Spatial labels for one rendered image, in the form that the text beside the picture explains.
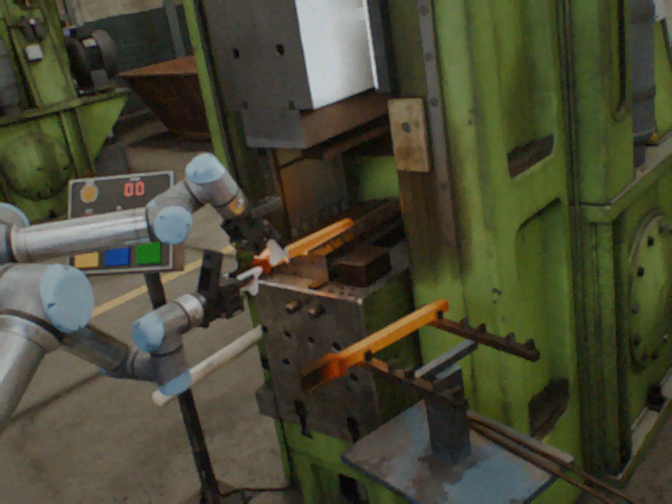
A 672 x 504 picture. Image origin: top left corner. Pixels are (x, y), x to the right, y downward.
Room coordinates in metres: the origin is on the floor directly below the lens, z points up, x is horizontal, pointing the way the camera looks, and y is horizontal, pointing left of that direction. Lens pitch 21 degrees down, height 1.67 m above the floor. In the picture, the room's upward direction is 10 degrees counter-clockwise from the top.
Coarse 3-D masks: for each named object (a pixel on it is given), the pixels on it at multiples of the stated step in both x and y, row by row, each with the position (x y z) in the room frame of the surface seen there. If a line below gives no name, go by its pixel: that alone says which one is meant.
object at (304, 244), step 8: (336, 224) 1.96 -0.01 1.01; (344, 224) 1.96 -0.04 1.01; (320, 232) 1.91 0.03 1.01; (328, 232) 1.90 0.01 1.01; (336, 232) 1.93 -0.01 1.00; (304, 240) 1.85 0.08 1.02; (312, 240) 1.86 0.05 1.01; (320, 240) 1.88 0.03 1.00; (288, 248) 1.81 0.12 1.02; (296, 248) 1.81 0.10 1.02; (304, 248) 1.83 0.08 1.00; (248, 264) 1.71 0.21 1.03; (256, 264) 1.71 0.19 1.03; (264, 264) 1.71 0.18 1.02; (232, 272) 1.67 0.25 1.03; (240, 272) 1.66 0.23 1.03; (264, 272) 1.72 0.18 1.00
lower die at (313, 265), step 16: (352, 208) 2.17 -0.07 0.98; (400, 208) 2.06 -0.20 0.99; (320, 224) 2.07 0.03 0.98; (352, 224) 1.97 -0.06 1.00; (368, 224) 1.97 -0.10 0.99; (336, 240) 1.88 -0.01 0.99; (352, 240) 1.88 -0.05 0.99; (304, 256) 1.84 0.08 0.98; (320, 256) 1.80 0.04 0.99; (336, 256) 1.82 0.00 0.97; (288, 272) 1.89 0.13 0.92; (304, 272) 1.85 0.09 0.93; (320, 272) 1.81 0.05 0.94
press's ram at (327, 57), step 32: (224, 0) 1.91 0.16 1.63; (256, 0) 1.84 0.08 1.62; (288, 0) 1.77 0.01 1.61; (320, 0) 1.82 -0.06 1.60; (352, 0) 1.90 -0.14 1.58; (224, 32) 1.92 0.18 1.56; (256, 32) 1.85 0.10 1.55; (288, 32) 1.78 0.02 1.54; (320, 32) 1.80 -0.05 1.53; (352, 32) 1.89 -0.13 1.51; (224, 64) 1.94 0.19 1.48; (256, 64) 1.87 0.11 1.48; (288, 64) 1.79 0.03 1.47; (320, 64) 1.79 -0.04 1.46; (352, 64) 1.88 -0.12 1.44; (224, 96) 1.96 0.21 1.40; (256, 96) 1.88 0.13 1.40; (288, 96) 1.81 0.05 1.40; (320, 96) 1.78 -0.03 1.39
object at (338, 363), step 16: (432, 304) 1.50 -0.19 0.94; (400, 320) 1.45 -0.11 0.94; (416, 320) 1.45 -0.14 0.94; (384, 336) 1.39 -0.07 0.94; (400, 336) 1.42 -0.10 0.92; (352, 352) 1.35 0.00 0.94; (304, 368) 1.30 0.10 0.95; (320, 368) 1.30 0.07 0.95; (336, 368) 1.32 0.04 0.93; (304, 384) 1.28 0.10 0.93; (320, 384) 1.29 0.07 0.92
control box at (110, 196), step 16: (112, 176) 2.17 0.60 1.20; (128, 176) 2.15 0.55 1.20; (144, 176) 2.13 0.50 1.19; (160, 176) 2.11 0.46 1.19; (176, 176) 2.12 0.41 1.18; (80, 192) 2.18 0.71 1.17; (96, 192) 2.16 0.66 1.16; (112, 192) 2.14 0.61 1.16; (128, 192) 2.12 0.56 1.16; (144, 192) 2.11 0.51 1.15; (160, 192) 2.09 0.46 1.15; (80, 208) 2.16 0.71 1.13; (96, 208) 2.14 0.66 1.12; (112, 208) 2.12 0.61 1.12; (128, 208) 2.10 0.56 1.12; (176, 256) 2.02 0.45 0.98; (96, 272) 2.05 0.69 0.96; (112, 272) 2.04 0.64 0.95; (128, 272) 2.05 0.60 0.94; (144, 272) 2.05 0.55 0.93; (160, 272) 2.04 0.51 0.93
